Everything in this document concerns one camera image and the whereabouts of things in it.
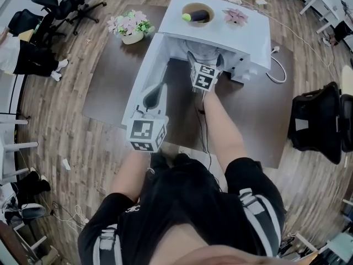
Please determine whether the white desk frame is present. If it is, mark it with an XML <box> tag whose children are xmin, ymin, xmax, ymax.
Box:
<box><xmin>0</xmin><ymin>73</ymin><xmax>39</xmax><ymax>186</ymax></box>

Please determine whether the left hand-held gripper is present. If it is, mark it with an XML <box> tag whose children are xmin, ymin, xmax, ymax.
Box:
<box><xmin>126</xmin><ymin>83</ymin><xmax>169</xmax><ymax>153</ymax></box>

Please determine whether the dark purple eggplant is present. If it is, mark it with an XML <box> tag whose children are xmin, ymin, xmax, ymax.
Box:
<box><xmin>188</xmin><ymin>9</ymin><xmax>209</xmax><ymax>22</ymax></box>

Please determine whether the white desk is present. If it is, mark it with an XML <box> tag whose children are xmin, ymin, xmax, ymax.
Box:
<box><xmin>284</xmin><ymin>0</ymin><xmax>347</xmax><ymax>35</ymax></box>

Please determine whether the white plug cable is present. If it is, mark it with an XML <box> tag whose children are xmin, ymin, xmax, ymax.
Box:
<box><xmin>265</xmin><ymin>45</ymin><xmax>288</xmax><ymax>84</ymax></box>

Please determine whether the pink flowers cream pot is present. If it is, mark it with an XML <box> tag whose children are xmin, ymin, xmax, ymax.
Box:
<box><xmin>106</xmin><ymin>9</ymin><xmax>155</xmax><ymax>45</ymax></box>

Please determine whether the black cable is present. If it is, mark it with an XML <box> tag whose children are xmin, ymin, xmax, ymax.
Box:
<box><xmin>194</xmin><ymin>92</ymin><xmax>213</xmax><ymax>173</ymax></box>

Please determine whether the tan cardboard box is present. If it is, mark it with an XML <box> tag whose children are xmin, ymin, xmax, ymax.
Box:
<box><xmin>18</xmin><ymin>29</ymin><xmax>35</xmax><ymax>42</ymax></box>

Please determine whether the small pink flower pot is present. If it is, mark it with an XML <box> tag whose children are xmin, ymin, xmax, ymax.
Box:
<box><xmin>222</xmin><ymin>7</ymin><xmax>249</xmax><ymax>29</ymax></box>

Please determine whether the white cabinet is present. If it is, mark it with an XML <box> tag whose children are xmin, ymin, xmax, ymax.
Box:
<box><xmin>121</xmin><ymin>0</ymin><xmax>271</xmax><ymax>131</ymax></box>

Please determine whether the brown round bowl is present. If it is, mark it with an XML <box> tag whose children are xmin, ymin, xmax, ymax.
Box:
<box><xmin>181</xmin><ymin>2</ymin><xmax>215</xmax><ymax>28</ymax></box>

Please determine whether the person's left forearm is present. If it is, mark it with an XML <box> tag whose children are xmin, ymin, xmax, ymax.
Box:
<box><xmin>110</xmin><ymin>147</ymin><xmax>156</xmax><ymax>204</ymax></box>

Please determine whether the dark brown table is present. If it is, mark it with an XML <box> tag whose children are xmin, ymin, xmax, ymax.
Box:
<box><xmin>82</xmin><ymin>4</ymin><xmax>295</xmax><ymax>169</ymax></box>

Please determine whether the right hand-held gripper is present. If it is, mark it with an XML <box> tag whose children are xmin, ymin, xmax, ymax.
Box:
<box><xmin>186</xmin><ymin>50</ymin><xmax>224</xmax><ymax>94</ymax></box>

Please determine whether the person's right forearm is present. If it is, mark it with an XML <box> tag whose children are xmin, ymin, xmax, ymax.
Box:
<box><xmin>202</xmin><ymin>91</ymin><xmax>248</xmax><ymax>173</ymax></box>

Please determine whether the person's black striped shirt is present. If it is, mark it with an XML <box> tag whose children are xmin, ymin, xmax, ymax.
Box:
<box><xmin>77</xmin><ymin>153</ymin><xmax>287</xmax><ymax>265</ymax></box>

